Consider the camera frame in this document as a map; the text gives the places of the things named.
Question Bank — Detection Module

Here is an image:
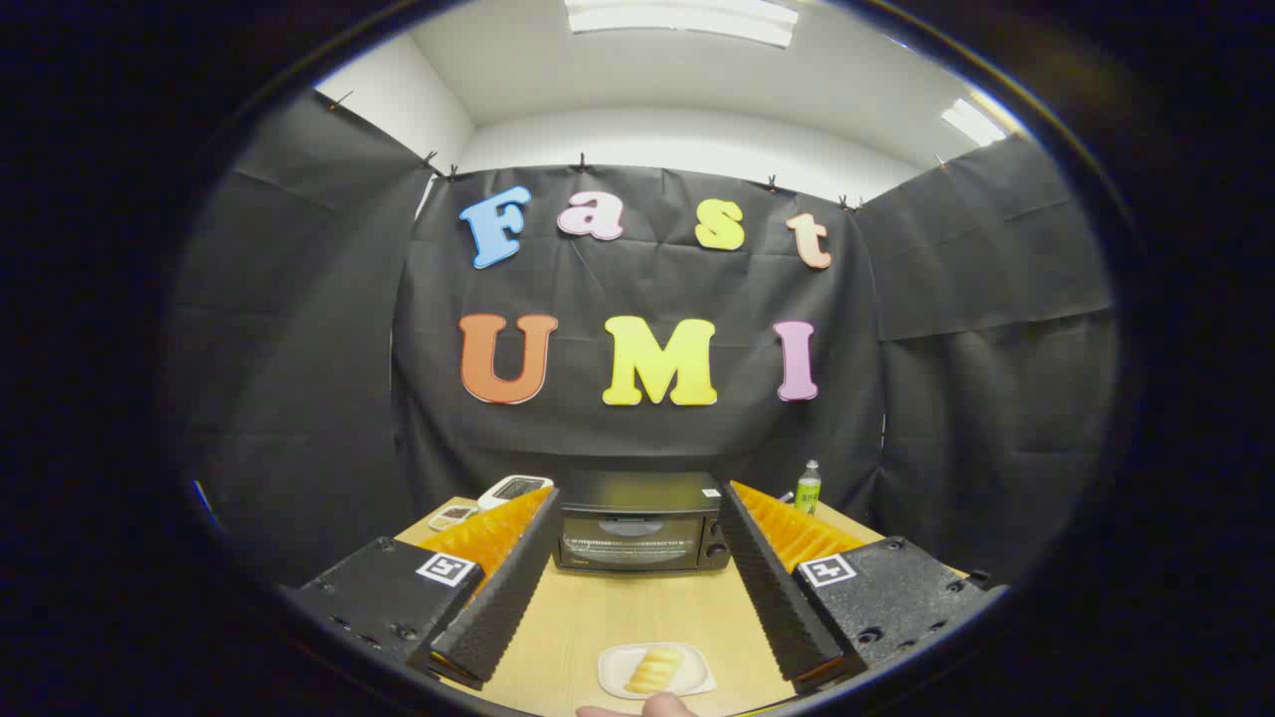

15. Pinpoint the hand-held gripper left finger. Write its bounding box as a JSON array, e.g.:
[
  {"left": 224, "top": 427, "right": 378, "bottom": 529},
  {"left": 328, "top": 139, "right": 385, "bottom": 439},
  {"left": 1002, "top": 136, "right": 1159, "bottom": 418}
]
[{"left": 282, "top": 486, "right": 561, "bottom": 690}]

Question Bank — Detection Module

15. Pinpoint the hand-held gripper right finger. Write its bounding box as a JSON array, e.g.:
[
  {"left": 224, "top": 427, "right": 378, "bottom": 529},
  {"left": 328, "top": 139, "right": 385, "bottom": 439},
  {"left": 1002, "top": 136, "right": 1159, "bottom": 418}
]
[{"left": 719, "top": 481, "right": 1007, "bottom": 695}]

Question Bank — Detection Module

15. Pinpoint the golden bread roll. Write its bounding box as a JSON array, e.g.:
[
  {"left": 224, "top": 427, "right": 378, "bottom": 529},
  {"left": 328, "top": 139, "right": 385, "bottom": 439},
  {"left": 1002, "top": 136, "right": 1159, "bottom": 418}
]
[{"left": 623, "top": 647, "right": 688, "bottom": 695}]

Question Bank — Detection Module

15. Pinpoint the black toaster oven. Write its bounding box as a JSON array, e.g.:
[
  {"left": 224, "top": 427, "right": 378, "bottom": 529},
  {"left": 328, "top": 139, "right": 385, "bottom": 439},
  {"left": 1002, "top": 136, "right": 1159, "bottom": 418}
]
[{"left": 553, "top": 470, "right": 735, "bottom": 576}]

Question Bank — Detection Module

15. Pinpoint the white pop-up toaster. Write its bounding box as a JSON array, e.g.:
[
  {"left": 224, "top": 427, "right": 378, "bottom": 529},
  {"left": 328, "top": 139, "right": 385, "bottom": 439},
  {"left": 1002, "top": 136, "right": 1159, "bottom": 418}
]
[{"left": 478, "top": 475, "right": 554, "bottom": 512}]

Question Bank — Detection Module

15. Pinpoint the white plate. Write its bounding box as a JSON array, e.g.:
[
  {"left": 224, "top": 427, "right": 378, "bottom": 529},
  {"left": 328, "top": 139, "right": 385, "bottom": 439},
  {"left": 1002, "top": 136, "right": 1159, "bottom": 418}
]
[{"left": 598, "top": 642, "right": 716, "bottom": 700}]

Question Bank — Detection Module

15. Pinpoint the black backdrop cloth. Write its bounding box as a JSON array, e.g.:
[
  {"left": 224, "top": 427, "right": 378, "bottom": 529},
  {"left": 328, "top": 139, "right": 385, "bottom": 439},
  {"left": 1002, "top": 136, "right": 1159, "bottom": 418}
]
[{"left": 164, "top": 90, "right": 1122, "bottom": 589}]

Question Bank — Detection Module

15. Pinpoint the small ceiling light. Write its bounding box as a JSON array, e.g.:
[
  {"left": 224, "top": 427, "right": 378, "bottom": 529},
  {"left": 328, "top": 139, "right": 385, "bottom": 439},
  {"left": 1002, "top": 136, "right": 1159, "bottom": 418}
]
[{"left": 941, "top": 98, "right": 1009, "bottom": 147}]

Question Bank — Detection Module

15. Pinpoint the long ceiling light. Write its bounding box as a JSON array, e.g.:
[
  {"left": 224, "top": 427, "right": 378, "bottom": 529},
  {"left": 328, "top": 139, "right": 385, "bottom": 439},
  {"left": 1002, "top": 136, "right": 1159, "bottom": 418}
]
[{"left": 565, "top": 0, "right": 801, "bottom": 49}]

